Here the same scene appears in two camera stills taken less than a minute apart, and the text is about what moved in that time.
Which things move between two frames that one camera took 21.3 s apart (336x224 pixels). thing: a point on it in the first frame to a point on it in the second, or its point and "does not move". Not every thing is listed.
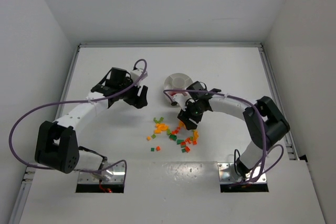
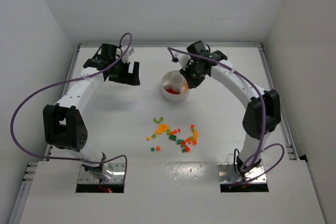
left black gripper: x=136 y=96 to x=122 y=71
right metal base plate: x=227 y=174 does not move
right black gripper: x=190 y=118 to x=193 y=81
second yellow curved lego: x=163 y=127 does not move
